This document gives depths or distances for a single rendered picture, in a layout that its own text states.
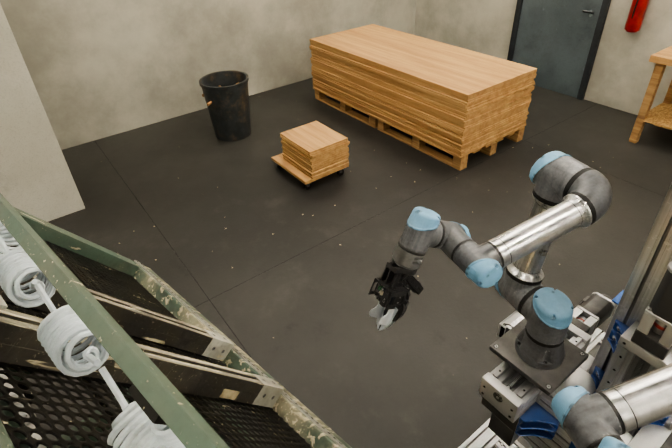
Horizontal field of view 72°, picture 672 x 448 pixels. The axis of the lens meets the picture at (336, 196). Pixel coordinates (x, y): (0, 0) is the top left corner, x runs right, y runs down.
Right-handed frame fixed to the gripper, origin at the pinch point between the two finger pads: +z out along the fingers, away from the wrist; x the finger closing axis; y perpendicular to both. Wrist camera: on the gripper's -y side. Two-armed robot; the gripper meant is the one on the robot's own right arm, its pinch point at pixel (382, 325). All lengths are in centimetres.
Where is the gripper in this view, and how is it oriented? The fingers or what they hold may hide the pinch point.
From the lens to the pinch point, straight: 134.1
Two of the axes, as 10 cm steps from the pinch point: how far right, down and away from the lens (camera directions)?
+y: -7.3, -0.6, -6.8
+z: -3.4, 9.0, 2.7
